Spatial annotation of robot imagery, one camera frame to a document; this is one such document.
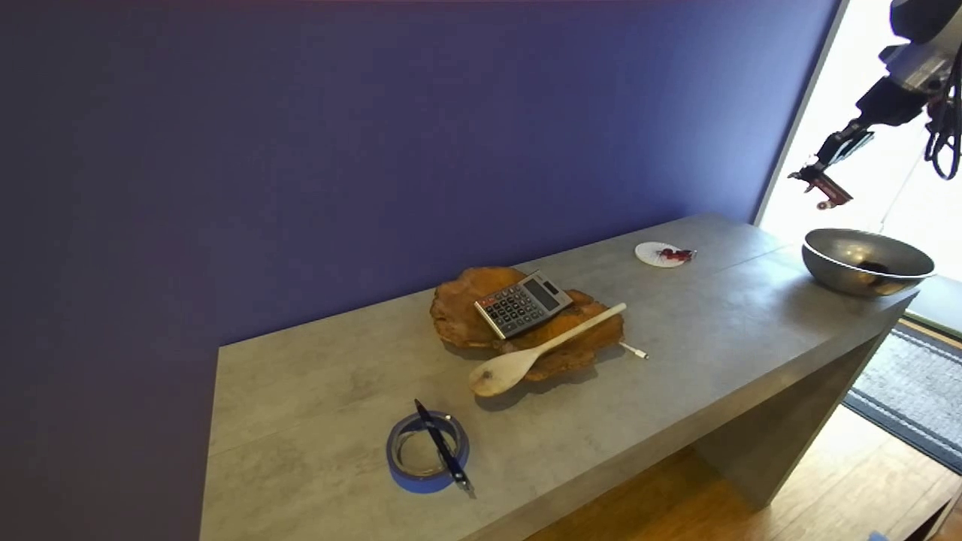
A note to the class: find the grey floor mat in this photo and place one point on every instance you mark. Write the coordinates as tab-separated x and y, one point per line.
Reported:
912	387

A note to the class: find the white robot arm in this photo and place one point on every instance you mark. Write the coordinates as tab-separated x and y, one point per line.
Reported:
920	77

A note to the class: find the steel mixing bowl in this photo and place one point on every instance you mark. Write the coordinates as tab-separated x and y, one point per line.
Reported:
861	261

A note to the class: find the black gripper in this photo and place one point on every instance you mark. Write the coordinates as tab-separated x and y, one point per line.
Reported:
883	102

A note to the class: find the wooden tray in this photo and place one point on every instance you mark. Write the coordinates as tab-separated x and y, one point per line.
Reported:
463	327

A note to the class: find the small white plate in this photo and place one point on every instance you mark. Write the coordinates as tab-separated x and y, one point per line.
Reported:
649	256

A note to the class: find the small metal spoon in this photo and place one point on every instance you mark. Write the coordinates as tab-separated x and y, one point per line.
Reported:
632	349

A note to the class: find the black pen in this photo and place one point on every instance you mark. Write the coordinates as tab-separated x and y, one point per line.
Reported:
450	457

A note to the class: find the grey cabinet counter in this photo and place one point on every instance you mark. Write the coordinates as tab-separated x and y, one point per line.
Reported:
744	363

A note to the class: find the red bits on plate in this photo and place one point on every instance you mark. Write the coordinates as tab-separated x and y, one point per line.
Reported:
678	253

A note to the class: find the grey calculator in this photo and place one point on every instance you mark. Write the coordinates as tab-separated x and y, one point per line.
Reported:
520	306

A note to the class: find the wooden spoon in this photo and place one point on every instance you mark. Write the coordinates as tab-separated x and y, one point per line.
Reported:
505	370

